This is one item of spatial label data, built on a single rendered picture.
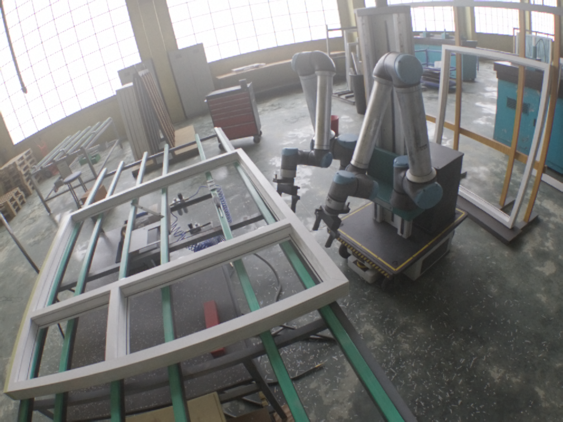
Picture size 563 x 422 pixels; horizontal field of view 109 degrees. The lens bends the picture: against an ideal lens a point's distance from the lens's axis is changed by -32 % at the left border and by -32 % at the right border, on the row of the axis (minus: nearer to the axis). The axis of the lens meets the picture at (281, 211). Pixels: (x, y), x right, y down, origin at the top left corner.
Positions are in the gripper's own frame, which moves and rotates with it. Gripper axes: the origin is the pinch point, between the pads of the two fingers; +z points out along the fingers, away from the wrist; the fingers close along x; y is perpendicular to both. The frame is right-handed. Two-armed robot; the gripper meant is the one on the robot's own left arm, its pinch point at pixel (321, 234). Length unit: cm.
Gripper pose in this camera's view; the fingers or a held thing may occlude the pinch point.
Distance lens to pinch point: 145.6
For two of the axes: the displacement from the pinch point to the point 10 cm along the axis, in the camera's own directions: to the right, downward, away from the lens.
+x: 3.7, 5.6, -7.4
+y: -9.0, 0.1, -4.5
